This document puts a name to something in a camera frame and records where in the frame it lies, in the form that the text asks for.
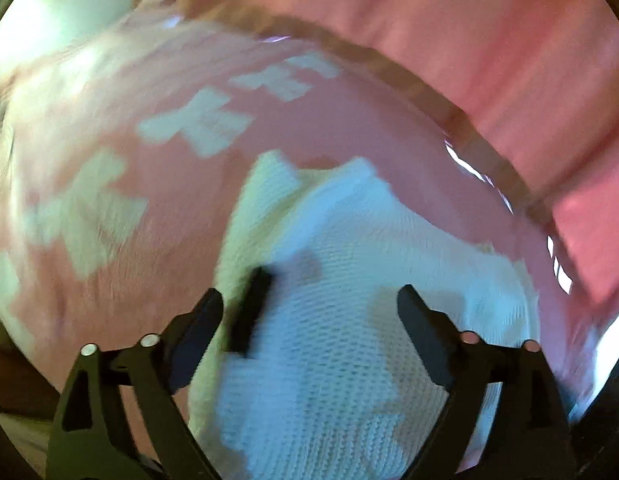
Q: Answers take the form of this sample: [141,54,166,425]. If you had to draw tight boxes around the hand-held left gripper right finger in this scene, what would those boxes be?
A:
[396,284,578,480]

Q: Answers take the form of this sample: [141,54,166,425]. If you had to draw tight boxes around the pink curtain with tan hem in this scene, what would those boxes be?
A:
[134,0,619,306]

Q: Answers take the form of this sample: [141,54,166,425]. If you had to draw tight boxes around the pink patterned bed sheet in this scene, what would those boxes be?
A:
[0,0,607,467]

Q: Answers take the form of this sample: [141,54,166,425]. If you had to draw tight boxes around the white red black knit sweater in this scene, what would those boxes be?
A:
[188,151,541,480]

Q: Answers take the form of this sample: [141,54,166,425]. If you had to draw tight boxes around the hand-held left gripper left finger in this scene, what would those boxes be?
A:
[46,287,225,480]

